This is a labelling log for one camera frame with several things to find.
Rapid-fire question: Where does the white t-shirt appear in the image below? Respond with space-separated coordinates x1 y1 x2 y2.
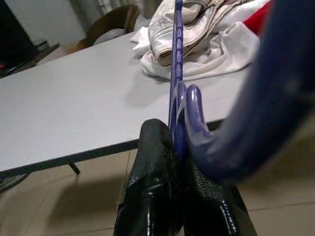
130 0 263 82

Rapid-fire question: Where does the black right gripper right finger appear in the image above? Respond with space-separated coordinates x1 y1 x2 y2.
181 157 258 236

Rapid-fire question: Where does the grey pillow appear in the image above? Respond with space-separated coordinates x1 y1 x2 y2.
94 28 126 45

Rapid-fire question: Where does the black cabinet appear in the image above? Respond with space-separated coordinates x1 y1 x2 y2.
0 0 35 71

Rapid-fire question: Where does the red polo shirt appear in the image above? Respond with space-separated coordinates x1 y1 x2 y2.
243 0 274 33

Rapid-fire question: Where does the blue plastic clothes hanger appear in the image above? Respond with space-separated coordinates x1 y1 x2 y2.
168 0 315 185

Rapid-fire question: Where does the brown woven chair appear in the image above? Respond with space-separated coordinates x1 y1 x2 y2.
78 4 140 49

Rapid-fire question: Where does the black table leg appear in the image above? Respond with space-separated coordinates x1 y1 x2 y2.
69 161 81 176

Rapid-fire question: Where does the dark low bench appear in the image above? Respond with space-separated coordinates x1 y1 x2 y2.
0 43 61 79

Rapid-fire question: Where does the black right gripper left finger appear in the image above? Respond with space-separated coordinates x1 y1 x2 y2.
113 118 183 236

